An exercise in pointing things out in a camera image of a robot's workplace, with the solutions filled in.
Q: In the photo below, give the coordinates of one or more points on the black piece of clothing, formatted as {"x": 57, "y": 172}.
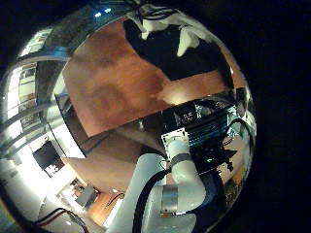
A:
{"x": 162, "y": 55}

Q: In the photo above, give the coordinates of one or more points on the ceiling light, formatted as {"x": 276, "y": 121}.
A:
{"x": 97, "y": 14}
{"x": 107, "y": 10}

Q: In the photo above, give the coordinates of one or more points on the black electronics control box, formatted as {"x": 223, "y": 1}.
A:
{"x": 207, "y": 129}

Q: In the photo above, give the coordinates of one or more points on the grey window frame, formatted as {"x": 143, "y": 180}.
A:
{"x": 39, "y": 55}

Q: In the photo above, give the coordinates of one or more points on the black monitor screen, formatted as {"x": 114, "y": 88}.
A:
{"x": 47, "y": 155}

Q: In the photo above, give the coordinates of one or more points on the grey box cart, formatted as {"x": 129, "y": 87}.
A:
{"x": 86, "y": 195}

